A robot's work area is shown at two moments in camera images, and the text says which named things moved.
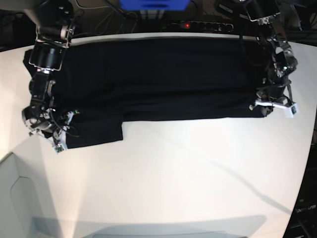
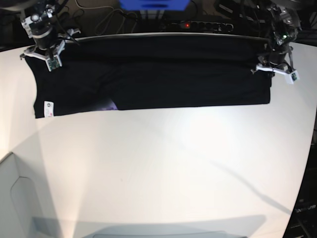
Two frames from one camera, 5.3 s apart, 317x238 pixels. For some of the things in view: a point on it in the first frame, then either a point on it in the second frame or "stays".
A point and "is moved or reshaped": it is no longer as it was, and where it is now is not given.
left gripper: [49, 123] → [43, 29]
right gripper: [276, 92] → [279, 60]
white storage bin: [23, 213] stays
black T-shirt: [106, 81] is moved or reshaped
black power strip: [200, 26] stays
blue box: [154, 5] stays
